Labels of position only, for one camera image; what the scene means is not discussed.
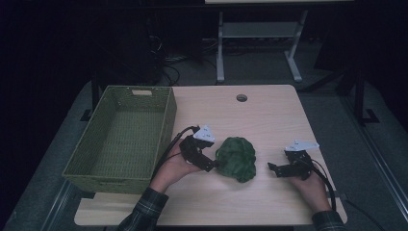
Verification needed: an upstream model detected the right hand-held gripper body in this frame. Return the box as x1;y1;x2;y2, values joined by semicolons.
283;139;320;181

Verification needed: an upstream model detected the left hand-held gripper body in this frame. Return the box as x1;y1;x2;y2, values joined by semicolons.
178;124;217;167

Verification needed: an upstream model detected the green fleece pet garment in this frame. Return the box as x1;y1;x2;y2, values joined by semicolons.
215;137;258;184

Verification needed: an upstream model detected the green woven basket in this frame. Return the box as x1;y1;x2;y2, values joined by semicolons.
62;85;178;195

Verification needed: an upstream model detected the person's left hand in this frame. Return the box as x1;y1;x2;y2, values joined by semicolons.
149;137;202;194

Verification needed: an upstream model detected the person's right hand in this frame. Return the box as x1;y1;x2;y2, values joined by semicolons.
290;174;333;215

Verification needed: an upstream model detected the black stand leg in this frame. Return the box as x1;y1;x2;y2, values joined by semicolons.
351;65;380;127
79;70;101;122

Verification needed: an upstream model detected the white metal stand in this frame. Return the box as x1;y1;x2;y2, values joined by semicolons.
216;9;308;84

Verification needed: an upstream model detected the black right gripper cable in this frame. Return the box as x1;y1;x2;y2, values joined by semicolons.
306;158;338;212

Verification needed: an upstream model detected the metal floor rail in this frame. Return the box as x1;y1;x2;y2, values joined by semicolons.
38;179;77;231
340;95;408;223

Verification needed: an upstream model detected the thin black floor cable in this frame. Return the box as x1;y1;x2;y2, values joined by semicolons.
344;198;387;231

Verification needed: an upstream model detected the tangle of black floor cables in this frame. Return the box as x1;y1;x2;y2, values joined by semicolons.
147;34;219;87

